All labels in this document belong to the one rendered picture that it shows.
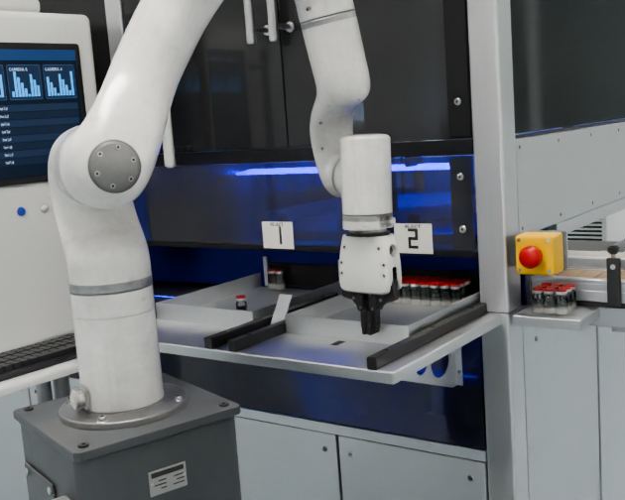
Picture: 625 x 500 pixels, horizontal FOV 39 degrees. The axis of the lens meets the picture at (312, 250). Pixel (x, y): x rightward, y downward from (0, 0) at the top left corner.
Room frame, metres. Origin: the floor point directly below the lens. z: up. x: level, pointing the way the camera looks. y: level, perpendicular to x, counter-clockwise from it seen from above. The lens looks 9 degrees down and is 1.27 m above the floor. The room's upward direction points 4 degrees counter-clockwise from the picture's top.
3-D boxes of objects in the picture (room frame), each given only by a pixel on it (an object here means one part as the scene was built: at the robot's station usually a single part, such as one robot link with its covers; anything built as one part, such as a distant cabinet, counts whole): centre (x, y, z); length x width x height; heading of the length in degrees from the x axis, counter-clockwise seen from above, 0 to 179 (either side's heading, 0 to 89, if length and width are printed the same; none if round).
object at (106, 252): (1.30, 0.31, 1.16); 0.19 x 0.12 x 0.24; 25
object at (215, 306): (1.84, 0.13, 0.90); 0.34 x 0.26 x 0.04; 144
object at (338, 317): (1.64, -0.15, 0.90); 0.34 x 0.26 x 0.04; 144
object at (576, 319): (1.61, -0.46, 0.87); 0.14 x 0.13 x 0.02; 144
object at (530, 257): (1.55, -0.39, 0.99); 0.04 x 0.04 x 0.04; 54
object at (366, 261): (1.45, -0.09, 1.03); 0.10 x 0.08 x 0.11; 54
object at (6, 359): (1.84, 0.56, 0.82); 0.40 x 0.14 x 0.02; 140
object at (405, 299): (1.72, -0.21, 0.90); 0.18 x 0.02 x 0.05; 54
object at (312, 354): (1.68, 0.03, 0.87); 0.70 x 0.48 x 0.02; 54
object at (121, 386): (1.27, 0.30, 0.95); 0.19 x 0.19 x 0.18
